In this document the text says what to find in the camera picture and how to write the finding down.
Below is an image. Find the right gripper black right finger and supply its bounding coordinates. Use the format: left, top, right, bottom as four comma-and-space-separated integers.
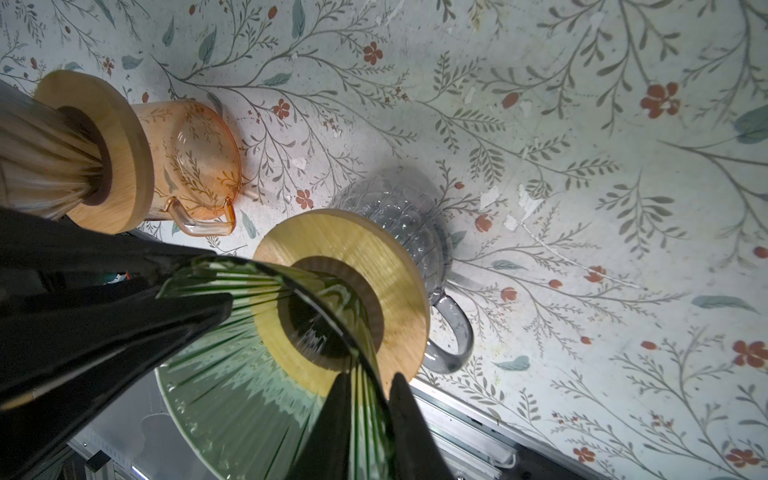
388, 373, 454, 480

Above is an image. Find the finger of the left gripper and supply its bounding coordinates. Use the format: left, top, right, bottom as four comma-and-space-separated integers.
1, 208, 210, 277
1, 292, 233, 479

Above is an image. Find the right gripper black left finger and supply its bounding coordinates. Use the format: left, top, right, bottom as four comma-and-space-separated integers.
286, 373, 352, 480

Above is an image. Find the grey glass dripper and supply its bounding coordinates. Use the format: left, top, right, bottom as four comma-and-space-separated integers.
1, 83, 103, 220

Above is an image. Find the green glass dripper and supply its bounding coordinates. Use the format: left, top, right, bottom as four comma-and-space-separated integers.
156, 256, 396, 479

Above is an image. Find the wooden dripper ring stand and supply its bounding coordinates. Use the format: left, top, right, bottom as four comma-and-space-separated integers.
34, 70, 154, 234

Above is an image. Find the orange glass carafe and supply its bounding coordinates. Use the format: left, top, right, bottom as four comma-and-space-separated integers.
132, 100, 242, 237

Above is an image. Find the grey glass carafe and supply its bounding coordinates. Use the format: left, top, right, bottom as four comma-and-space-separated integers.
329, 167, 474, 374

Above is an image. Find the floral table mat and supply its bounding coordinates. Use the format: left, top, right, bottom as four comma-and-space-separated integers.
1, 1, 767, 479

